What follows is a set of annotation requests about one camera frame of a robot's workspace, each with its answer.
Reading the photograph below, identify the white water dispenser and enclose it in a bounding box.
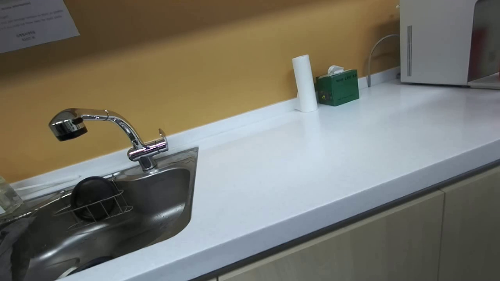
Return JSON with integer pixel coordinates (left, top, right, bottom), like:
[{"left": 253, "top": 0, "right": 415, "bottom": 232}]
[{"left": 399, "top": 0, "right": 500, "bottom": 90}]

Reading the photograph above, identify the white paper towel roll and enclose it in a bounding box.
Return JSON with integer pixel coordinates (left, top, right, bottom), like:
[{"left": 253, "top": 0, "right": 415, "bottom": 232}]
[{"left": 292, "top": 54, "right": 318, "bottom": 113}]

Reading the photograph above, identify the green tissue box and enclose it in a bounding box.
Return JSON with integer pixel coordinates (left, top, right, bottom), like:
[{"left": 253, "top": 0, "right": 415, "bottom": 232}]
[{"left": 315, "top": 65, "right": 360, "bottom": 107}]

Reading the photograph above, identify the chrome tap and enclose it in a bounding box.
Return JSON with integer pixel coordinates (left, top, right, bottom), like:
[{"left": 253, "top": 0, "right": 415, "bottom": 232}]
[{"left": 48, "top": 108, "right": 169, "bottom": 172}]

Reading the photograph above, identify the stainless steel sink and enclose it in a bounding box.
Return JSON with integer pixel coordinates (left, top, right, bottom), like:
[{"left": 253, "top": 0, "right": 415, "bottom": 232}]
[{"left": 0, "top": 146, "right": 199, "bottom": 281}]

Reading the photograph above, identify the beige cabinet door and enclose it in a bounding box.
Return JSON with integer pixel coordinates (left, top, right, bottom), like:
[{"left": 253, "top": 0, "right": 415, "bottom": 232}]
[
  {"left": 437, "top": 167, "right": 500, "bottom": 281},
  {"left": 217, "top": 190, "right": 445, "bottom": 281}
]

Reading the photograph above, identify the black round sink stopper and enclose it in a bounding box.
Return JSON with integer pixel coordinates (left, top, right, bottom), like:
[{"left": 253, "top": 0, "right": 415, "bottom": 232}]
[{"left": 70, "top": 176, "right": 119, "bottom": 222}]

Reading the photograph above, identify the white paper notice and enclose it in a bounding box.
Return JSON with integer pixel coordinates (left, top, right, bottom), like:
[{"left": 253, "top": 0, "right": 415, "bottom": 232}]
[{"left": 0, "top": 0, "right": 81, "bottom": 54}]

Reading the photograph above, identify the clear plastic bottle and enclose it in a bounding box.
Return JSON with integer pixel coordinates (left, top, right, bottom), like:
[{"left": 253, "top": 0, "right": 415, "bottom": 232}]
[{"left": 0, "top": 176, "right": 24, "bottom": 217}]

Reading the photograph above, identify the wire sink rack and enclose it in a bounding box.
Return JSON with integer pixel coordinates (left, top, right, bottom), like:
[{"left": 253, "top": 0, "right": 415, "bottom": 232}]
[{"left": 52, "top": 174, "right": 134, "bottom": 231}]

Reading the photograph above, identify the grey hose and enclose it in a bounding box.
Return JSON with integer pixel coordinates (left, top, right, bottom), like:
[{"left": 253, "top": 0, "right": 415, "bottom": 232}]
[{"left": 366, "top": 34, "right": 400, "bottom": 88}]

